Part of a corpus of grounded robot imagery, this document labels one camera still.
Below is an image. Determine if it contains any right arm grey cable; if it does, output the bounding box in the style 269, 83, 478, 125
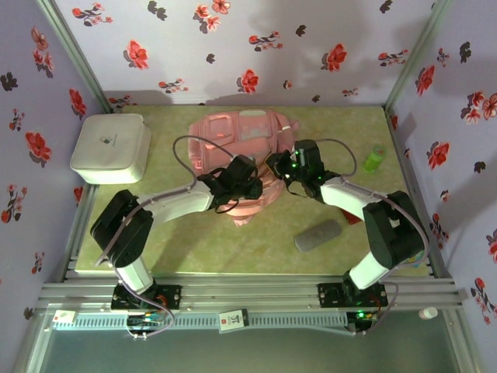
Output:
316, 138, 431, 337

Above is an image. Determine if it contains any small red object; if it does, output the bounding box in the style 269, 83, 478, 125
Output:
340, 208, 363, 226

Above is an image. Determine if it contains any small white red box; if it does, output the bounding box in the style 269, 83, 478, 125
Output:
53, 309, 77, 326

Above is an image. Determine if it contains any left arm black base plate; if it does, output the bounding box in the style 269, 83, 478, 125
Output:
111, 284, 182, 312

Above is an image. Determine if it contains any pink backpack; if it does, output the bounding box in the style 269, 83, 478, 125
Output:
187, 109, 300, 228

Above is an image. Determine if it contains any aluminium corner post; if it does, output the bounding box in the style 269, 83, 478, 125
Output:
384, 0, 455, 112
36, 0, 114, 113

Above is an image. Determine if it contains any grey pencil case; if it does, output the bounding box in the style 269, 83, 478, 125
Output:
294, 219, 342, 253

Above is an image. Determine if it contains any grey slotted cable duct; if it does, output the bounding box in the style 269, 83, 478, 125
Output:
52, 312, 349, 331

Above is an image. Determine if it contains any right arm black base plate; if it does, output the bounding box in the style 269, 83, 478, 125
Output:
317, 282, 388, 310

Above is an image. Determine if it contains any aluminium mounting rail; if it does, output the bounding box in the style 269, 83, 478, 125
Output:
36, 274, 467, 312

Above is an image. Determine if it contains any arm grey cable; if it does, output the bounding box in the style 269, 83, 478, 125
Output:
95, 134, 238, 341
316, 138, 431, 337

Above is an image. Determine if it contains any left arm grey cable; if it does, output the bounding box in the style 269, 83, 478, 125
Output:
95, 134, 238, 341

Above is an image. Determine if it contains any green plastic bottle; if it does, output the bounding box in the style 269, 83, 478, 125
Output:
363, 144, 388, 174

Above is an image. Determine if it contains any small circuit board with wires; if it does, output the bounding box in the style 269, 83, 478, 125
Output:
127, 313, 164, 327
347, 309, 380, 335

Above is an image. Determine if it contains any green marbled table mat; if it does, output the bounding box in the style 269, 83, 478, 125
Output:
75, 105, 433, 275

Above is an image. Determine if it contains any white label card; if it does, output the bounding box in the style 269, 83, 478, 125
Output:
217, 308, 249, 333

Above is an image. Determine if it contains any white storage box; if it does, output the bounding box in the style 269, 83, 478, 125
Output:
69, 113, 152, 186

